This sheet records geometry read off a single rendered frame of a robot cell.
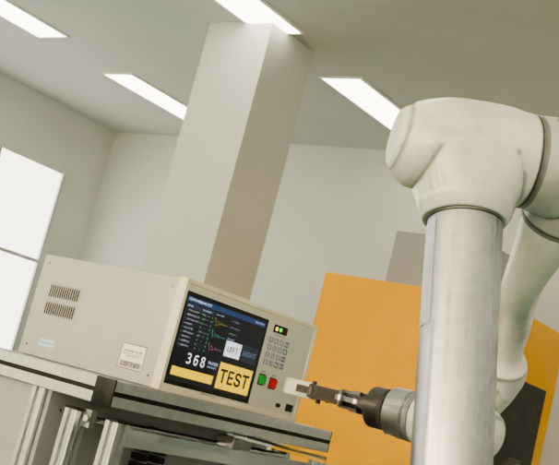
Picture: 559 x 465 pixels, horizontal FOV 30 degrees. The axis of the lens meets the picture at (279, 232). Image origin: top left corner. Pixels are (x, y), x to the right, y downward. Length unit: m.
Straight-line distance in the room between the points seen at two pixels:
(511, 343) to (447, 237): 0.52
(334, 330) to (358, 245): 2.37
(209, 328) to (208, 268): 4.00
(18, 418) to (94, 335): 0.21
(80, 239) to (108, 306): 8.17
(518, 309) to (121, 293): 0.74
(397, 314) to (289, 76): 1.63
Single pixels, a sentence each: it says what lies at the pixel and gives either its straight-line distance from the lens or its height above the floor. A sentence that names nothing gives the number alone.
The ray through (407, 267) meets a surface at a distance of 6.08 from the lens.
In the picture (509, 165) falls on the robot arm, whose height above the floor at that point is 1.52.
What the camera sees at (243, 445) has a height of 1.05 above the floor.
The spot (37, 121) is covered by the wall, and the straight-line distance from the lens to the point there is 9.71.
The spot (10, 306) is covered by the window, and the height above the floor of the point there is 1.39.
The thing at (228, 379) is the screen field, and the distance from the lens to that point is 2.00.
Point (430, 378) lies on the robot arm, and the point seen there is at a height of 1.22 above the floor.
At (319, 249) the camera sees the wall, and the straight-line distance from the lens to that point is 8.41.
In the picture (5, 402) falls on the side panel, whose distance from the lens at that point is 1.94.
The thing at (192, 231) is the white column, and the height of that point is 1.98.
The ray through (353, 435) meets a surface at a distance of 5.76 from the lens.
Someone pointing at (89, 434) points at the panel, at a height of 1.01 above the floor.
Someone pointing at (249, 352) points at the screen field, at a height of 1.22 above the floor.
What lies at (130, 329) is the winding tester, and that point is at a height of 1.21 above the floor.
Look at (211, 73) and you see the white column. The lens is 6.40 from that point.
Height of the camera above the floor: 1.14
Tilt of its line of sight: 9 degrees up
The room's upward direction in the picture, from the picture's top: 14 degrees clockwise
